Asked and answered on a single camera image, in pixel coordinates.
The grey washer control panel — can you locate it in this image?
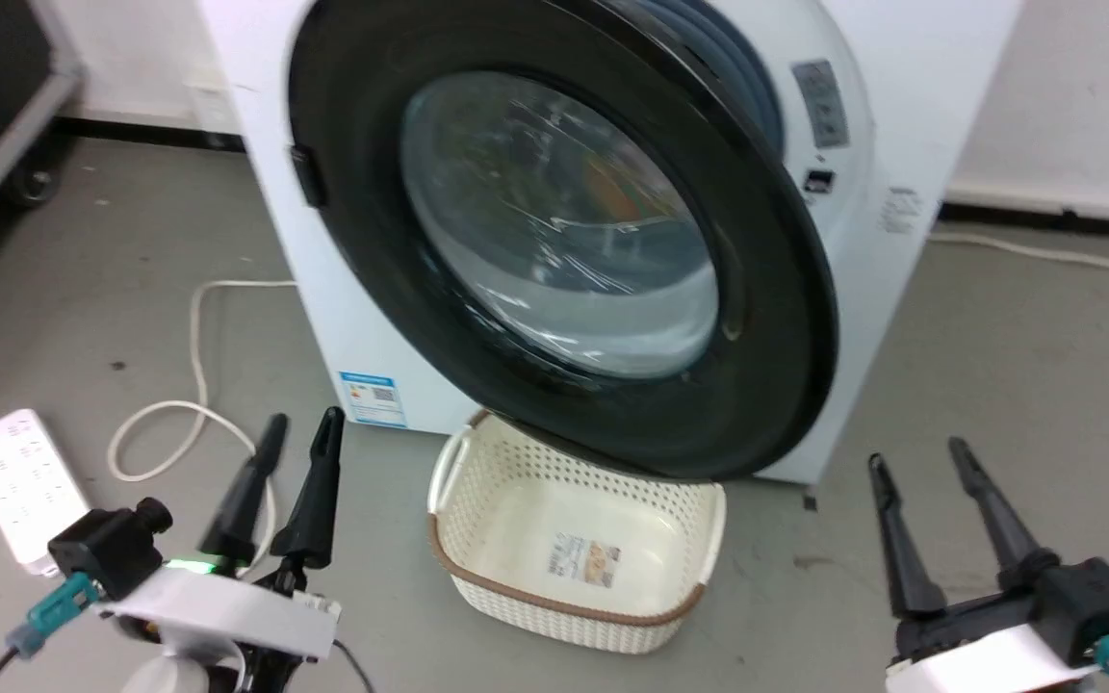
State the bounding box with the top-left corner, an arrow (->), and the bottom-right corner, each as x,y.
790,60 -> 851,150

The white power strip cable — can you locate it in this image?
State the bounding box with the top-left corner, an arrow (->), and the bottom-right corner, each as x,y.
107,279 -> 300,578

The black round glass washer door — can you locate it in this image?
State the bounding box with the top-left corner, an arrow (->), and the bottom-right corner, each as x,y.
287,0 -> 839,482

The cream perforated laundry basket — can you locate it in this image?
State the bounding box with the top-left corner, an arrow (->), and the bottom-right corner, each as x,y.
426,409 -> 727,655

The white front-load washing machine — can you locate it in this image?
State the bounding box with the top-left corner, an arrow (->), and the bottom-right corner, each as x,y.
193,0 -> 1022,487

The black caster wheel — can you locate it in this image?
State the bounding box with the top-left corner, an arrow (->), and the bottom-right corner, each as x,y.
6,144 -> 64,208

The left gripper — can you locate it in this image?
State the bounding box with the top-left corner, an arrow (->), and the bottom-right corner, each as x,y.
97,407 -> 346,693

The blue energy label sticker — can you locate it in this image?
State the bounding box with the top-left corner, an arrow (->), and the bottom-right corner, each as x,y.
338,371 -> 409,429

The paper label in basket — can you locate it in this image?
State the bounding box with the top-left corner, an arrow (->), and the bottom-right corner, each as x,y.
545,531 -> 623,588

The white floor cable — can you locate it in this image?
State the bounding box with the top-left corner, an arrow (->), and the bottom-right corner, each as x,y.
930,229 -> 1109,272

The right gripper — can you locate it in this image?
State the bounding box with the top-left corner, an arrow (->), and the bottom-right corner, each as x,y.
867,438 -> 1099,693

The teal left camera connector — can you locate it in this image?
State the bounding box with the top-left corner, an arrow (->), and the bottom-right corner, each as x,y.
6,573 -> 98,660

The grey rubber drum seal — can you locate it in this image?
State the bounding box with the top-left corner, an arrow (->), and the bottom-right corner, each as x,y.
632,0 -> 787,155

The white power strip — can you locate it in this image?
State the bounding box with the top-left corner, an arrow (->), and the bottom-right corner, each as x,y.
0,409 -> 93,577

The thin black left gripper cable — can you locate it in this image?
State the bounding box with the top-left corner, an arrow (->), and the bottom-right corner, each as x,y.
331,638 -> 377,693

